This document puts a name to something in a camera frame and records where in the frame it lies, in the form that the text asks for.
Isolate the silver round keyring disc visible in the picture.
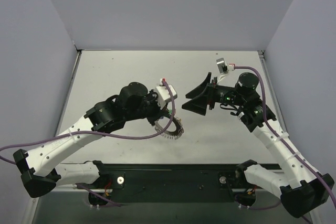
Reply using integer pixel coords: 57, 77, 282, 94
154, 115, 184, 140

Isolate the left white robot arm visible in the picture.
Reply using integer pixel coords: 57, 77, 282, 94
13, 79, 177, 198

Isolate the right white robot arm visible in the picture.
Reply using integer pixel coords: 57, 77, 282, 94
182, 72, 334, 218

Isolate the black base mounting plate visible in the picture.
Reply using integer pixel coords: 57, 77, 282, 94
89, 164, 254, 204

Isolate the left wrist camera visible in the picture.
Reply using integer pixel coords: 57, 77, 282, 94
154, 78, 177, 109

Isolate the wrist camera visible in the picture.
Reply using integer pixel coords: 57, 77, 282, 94
154, 78, 177, 109
216, 58, 235, 74

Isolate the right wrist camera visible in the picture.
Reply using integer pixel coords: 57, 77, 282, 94
216, 58, 235, 74

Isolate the aluminium front rail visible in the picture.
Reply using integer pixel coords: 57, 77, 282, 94
31, 184, 87, 193

